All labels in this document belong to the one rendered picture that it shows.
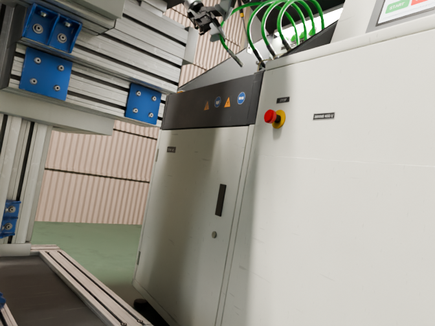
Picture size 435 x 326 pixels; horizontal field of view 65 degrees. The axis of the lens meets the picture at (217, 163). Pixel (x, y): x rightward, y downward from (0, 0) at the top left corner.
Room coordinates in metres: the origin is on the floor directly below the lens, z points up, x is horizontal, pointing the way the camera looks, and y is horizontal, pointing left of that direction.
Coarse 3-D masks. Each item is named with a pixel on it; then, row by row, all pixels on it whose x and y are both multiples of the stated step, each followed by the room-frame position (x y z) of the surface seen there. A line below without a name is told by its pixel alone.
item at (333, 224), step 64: (320, 64) 0.81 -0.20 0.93; (384, 64) 0.67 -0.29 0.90; (256, 128) 0.98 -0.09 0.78; (320, 128) 0.78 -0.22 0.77; (384, 128) 0.65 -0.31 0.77; (256, 192) 0.94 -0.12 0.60; (320, 192) 0.76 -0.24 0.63; (384, 192) 0.63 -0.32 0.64; (256, 256) 0.90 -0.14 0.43; (320, 256) 0.73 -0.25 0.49; (384, 256) 0.62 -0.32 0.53; (256, 320) 0.87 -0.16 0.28; (320, 320) 0.71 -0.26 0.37; (384, 320) 0.60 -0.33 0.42
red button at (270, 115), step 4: (268, 112) 0.88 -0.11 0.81; (272, 112) 0.88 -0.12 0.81; (276, 112) 0.91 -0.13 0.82; (280, 112) 0.90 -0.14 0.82; (284, 112) 0.89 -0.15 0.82; (264, 116) 0.89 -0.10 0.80; (268, 116) 0.88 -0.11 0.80; (272, 116) 0.87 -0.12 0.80; (276, 116) 0.89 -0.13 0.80; (280, 116) 0.90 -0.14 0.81; (284, 116) 0.88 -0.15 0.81; (268, 120) 0.88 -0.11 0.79; (272, 120) 0.88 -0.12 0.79; (276, 120) 0.89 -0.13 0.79; (280, 120) 0.89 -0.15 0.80; (284, 120) 0.88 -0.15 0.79; (272, 124) 0.92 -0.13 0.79; (276, 124) 0.90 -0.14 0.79; (280, 124) 0.89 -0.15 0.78; (276, 128) 0.90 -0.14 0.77
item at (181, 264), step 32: (224, 128) 1.12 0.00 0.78; (160, 160) 1.51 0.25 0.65; (192, 160) 1.27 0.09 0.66; (224, 160) 1.09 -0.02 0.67; (160, 192) 1.46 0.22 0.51; (192, 192) 1.23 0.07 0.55; (224, 192) 1.06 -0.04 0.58; (160, 224) 1.42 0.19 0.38; (192, 224) 1.20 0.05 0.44; (224, 224) 1.04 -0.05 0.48; (160, 256) 1.37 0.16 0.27; (192, 256) 1.17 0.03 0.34; (224, 256) 1.02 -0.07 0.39; (160, 288) 1.33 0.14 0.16; (192, 288) 1.14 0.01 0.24; (192, 320) 1.11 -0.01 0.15
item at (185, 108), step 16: (240, 80) 1.08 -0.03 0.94; (176, 96) 1.47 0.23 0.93; (192, 96) 1.34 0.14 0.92; (208, 96) 1.24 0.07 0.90; (224, 96) 1.15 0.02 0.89; (176, 112) 1.45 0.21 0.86; (192, 112) 1.32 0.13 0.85; (208, 112) 1.22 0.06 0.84; (224, 112) 1.13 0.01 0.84; (240, 112) 1.06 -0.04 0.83; (176, 128) 1.43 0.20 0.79; (192, 128) 1.33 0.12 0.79
